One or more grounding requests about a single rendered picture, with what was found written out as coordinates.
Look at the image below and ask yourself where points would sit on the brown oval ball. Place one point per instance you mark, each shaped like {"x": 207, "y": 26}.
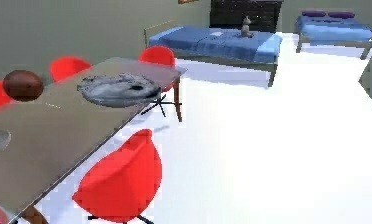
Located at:
{"x": 23, "y": 85}

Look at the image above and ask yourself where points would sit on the grey marbled bowl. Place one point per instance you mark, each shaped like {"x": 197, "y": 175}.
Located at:
{"x": 118, "y": 90}

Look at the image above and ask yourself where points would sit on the white flat device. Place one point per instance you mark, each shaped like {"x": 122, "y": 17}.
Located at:
{"x": 216, "y": 33}

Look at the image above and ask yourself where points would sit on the grey brown dining table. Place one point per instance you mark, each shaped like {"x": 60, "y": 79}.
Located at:
{"x": 77, "y": 126}

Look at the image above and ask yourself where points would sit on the wooden framed picture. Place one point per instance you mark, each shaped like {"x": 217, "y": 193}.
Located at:
{"x": 187, "y": 1}

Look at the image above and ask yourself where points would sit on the grey teddy bear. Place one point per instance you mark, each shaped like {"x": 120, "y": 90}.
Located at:
{"x": 246, "y": 28}

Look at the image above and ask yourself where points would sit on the dark wooden chest of drawers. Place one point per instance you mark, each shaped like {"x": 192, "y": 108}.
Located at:
{"x": 240, "y": 13}

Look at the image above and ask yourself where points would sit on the grey round dish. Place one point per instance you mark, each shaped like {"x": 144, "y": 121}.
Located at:
{"x": 0, "y": 139}

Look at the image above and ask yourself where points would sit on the blue bed with purple pillows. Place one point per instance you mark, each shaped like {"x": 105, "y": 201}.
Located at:
{"x": 334, "y": 31}

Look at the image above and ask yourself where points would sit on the blue bed with wooden frame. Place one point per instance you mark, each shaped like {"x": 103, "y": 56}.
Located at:
{"x": 220, "y": 45}

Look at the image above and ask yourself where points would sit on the purple pillow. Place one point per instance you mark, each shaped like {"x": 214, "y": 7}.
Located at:
{"x": 341, "y": 15}
{"x": 313, "y": 13}

